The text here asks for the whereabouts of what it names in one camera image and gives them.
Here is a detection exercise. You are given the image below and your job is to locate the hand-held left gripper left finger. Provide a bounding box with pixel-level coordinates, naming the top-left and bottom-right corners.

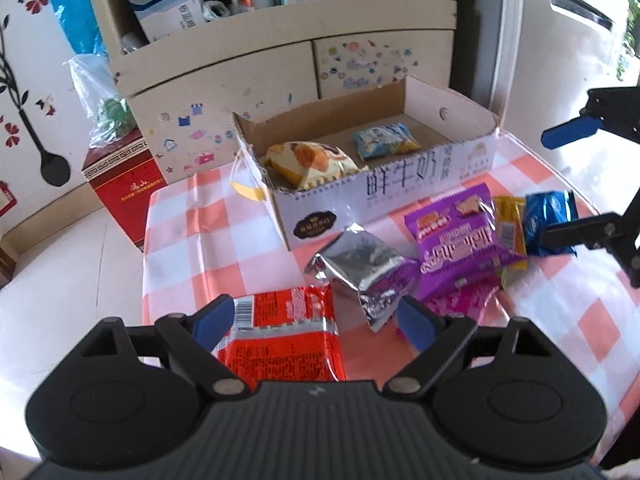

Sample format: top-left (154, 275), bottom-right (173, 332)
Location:
top-left (85, 296), bottom-right (250, 404)

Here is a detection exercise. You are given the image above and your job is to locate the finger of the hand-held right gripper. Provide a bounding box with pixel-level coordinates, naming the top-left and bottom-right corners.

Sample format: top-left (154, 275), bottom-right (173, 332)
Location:
top-left (540, 211), bottom-right (640, 288)
top-left (541, 87), bottom-right (640, 149)

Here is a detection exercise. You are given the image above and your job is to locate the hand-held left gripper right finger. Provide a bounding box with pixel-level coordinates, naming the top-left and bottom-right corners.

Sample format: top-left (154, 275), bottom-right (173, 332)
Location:
top-left (384, 296), bottom-right (551, 405)

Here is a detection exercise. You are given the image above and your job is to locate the yellow snack packet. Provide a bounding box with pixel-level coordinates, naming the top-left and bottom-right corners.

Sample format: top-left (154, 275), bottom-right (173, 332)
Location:
top-left (492, 196), bottom-right (528, 258)

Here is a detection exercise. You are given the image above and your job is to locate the red snack packet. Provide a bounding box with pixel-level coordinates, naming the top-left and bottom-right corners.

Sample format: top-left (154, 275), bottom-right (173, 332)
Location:
top-left (216, 285), bottom-right (347, 392)

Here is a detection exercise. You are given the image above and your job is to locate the silver snack packet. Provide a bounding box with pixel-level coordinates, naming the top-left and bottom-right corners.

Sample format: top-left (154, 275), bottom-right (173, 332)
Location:
top-left (304, 223), bottom-right (421, 333)

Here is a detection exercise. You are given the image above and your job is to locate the purple snack packet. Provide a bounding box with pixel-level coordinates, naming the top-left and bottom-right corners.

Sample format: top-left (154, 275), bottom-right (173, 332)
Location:
top-left (403, 183), bottom-right (528, 302)

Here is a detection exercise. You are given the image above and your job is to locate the white printed cardboard box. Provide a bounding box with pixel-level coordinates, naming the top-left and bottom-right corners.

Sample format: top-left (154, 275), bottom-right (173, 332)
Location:
top-left (230, 74), bottom-right (501, 252)

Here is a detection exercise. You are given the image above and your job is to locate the pink snack packet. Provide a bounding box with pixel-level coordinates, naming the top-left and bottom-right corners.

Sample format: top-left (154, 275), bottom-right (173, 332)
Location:
top-left (395, 280), bottom-right (501, 341)

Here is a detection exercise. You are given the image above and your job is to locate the white refrigerator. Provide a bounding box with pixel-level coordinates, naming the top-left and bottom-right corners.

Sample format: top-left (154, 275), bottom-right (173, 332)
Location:
top-left (492, 0), bottom-right (640, 201)

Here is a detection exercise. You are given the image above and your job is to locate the pink checkered tablecloth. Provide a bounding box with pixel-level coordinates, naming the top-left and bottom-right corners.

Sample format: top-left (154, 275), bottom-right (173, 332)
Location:
top-left (141, 127), bottom-right (640, 461)

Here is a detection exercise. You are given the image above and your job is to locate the red gift box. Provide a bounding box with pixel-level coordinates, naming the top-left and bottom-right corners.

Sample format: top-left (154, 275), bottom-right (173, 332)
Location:
top-left (81, 127), bottom-right (168, 251)

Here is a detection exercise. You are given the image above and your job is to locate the yellow-white chips bag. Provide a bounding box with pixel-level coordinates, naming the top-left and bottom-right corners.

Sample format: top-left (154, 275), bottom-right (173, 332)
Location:
top-left (265, 141), bottom-right (370, 192)

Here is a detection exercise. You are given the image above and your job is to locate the light blue snack packet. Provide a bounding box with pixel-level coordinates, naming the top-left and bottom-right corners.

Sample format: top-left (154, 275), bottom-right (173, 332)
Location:
top-left (350, 124), bottom-right (422, 162)

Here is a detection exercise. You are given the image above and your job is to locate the beige stickered cabinet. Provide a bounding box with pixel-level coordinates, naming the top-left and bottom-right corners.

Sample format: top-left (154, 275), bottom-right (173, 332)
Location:
top-left (80, 0), bottom-right (458, 186)

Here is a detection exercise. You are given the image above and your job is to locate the clear plastic bag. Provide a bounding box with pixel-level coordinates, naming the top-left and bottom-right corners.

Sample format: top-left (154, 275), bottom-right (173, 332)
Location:
top-left (67, 54), bottom-right (138, 150)

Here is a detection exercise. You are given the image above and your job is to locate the blue and white carton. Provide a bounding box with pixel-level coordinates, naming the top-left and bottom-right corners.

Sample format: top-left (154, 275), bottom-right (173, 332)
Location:
top-left (125, 0), bottom-right (207, 43)

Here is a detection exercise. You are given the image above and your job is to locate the blue plastic bag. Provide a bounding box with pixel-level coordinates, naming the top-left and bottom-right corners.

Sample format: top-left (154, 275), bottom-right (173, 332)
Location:
top-left (22, 0), bottom-right (108, 56)

